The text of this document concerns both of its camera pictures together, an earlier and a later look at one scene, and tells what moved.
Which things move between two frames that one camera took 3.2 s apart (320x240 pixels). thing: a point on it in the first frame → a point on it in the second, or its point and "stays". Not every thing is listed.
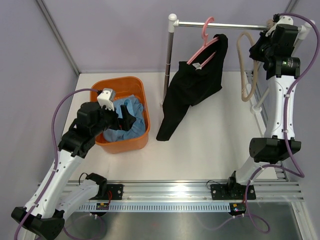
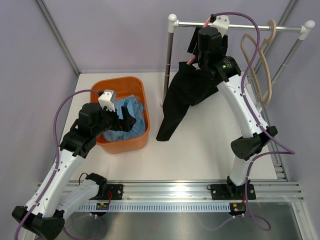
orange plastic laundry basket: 123,86 stays
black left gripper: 124,123 stays
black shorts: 199,79 stays
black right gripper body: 263,48 → 201,61
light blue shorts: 135,107 stays
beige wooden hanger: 268,22 → 261,47
